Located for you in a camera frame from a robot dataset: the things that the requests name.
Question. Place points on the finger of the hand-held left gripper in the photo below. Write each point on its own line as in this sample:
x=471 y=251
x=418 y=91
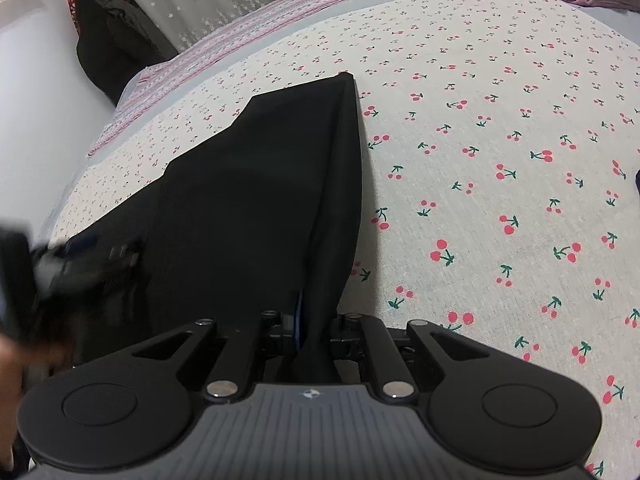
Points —
x=107 y=257

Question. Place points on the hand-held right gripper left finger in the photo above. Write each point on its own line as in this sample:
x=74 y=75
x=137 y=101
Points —
x=298 y=321

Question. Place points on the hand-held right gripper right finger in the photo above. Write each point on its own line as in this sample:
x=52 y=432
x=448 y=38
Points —
x=367 y=350

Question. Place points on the black pants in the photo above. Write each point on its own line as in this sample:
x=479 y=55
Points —
x=260 y=200

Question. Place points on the person's left hand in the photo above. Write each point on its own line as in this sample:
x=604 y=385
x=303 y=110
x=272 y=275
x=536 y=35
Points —
x=22 y=360

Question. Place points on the pile of black clothes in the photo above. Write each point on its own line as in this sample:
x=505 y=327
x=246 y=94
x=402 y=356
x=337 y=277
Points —
x=115 y=40

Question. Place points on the cherry print white cloth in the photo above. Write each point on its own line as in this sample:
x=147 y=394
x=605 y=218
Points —
x=475 y=160

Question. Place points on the pink striped cloth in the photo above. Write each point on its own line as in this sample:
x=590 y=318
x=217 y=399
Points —
x=240 y=35

